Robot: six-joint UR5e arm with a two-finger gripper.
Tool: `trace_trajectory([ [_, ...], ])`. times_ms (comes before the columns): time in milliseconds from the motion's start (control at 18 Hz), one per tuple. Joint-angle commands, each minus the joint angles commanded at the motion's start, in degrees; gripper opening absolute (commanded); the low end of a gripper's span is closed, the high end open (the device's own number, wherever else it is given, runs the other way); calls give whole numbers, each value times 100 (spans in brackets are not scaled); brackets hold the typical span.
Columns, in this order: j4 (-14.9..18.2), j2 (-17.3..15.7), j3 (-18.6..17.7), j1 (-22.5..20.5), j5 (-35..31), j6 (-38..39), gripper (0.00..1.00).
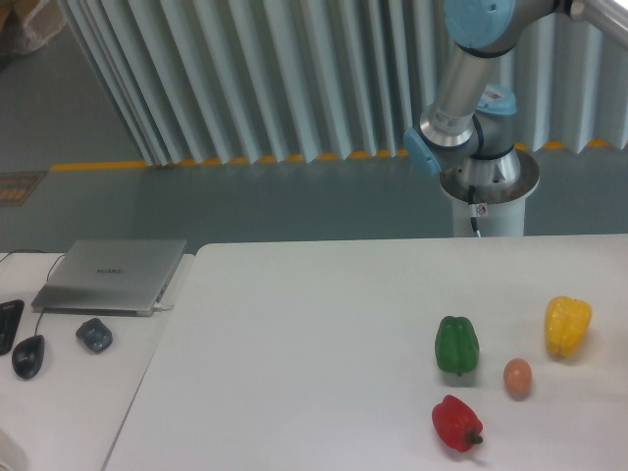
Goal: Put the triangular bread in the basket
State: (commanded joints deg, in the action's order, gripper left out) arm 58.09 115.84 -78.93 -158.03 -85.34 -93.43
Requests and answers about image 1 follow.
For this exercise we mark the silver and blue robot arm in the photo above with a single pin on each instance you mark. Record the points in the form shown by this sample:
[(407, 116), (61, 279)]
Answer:
[(482, 32)]

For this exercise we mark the white laptop plug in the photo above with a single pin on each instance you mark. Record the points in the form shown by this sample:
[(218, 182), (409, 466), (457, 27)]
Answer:
[(159, 307)]

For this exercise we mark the green bell pepper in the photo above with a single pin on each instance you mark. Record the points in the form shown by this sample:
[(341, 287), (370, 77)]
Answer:
[(457, 347)]

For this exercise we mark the white folding screen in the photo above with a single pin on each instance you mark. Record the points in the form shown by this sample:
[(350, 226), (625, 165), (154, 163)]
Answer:
[(220, 80)]

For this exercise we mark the silver closed laptop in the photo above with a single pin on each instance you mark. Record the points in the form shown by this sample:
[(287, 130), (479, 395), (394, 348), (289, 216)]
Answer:
[(111, 276)]

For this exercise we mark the red bell pepper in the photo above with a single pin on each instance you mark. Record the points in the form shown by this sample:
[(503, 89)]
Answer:
[(456, 424)]

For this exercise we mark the dark grey earbuds case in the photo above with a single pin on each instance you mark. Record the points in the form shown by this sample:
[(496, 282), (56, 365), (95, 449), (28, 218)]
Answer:
[(95, 335)]

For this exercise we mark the brown egg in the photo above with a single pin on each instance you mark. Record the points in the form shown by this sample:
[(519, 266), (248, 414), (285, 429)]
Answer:
[(517, 378)]

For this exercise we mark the yellow bell pepper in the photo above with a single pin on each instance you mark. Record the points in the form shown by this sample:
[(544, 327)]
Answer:
[(567, 321)]

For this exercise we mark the black computer mouse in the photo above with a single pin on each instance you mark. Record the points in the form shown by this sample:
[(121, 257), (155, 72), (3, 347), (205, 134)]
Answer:
[(27, 357)]

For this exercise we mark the black keyboard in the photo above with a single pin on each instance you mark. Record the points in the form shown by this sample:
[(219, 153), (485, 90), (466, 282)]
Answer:
[(10, 318)]

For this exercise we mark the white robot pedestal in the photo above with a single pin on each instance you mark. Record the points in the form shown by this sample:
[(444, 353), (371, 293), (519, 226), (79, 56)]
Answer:
[(488, 197)]

